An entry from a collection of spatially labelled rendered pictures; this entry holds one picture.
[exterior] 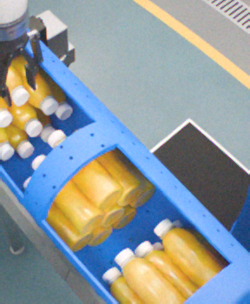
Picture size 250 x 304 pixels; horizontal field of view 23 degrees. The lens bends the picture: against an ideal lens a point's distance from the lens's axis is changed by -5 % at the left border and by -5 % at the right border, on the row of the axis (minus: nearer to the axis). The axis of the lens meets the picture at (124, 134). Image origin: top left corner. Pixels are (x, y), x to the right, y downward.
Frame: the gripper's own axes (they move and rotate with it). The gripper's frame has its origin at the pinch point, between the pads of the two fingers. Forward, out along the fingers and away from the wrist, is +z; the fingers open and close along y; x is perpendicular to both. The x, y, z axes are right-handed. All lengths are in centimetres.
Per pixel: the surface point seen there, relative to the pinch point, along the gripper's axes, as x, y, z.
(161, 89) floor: 41, 88, 119
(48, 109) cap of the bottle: -5.0, 4.2, 7.1
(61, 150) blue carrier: -21.9, -3.6, -4.7
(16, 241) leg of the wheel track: 16, -8, 106
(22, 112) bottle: -0.4, -0.4, 9.3
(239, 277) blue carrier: -64, 5, -4
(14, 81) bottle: 2.7, 0.5, 1.0
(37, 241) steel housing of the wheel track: -19.9, -13.3, 31.4
